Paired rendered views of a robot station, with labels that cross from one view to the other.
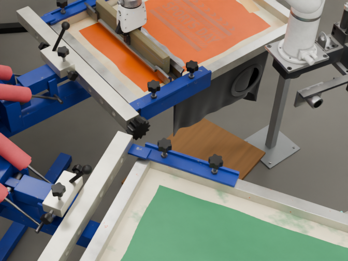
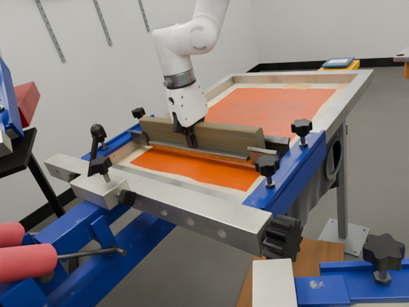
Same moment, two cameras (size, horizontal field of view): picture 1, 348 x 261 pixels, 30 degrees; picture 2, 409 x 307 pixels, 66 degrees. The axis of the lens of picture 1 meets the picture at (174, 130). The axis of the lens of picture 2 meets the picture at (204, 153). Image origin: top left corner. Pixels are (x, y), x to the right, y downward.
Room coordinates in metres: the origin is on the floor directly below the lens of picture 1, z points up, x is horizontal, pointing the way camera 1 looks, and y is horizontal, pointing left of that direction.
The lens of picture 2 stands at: (1.01, 0.22, 1.37)
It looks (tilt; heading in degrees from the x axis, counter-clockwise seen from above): 28 degrees down; 355
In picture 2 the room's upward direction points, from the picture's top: 15 degrees counter-clockwise
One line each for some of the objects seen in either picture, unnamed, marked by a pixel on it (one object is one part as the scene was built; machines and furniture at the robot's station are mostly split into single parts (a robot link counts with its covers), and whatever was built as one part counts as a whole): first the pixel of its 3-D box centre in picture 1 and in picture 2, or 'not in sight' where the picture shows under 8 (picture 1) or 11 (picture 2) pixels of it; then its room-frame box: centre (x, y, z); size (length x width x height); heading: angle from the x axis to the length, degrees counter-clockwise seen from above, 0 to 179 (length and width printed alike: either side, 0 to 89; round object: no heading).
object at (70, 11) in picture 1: (82, 11); (128, 144); (1.97, 0.37, 0.98); 0.30 x 0.05 x 0.07; 130
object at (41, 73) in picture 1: (44, 77); (85, 221); (1.54, 0.44, 1.02); 0.17 x 0.06 x 0.05; 130
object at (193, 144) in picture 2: (124, 37); (187, 138); (1.76, 0.19, 1.03); 0.03 x 0.03 x 0.07; 40
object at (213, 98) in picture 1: (215, 85); (307, 172); (1.81, -0.15, 0.77); 0.46 x 0.09 x 0.36; 130
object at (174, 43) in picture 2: not in sight; (186, 45); (1.75, 0.13, 1.25); 0.15 x 0.10 x 0.11; 72
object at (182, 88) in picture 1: (172, 92); (289, 175); (1.54, 0.01, 0.98); 0.30 x 0.05 x 0.07; 130
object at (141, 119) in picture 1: (135, 125); (275, 237); (1.35, 0.12, 1.02); 0.07 x 0.06 x 0.07; 130
